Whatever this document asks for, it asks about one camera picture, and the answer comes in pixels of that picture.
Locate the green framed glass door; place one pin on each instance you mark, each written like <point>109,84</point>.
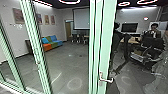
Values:
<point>105,40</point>

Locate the person in dark clothes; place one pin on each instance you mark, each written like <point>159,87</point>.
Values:
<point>153,31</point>

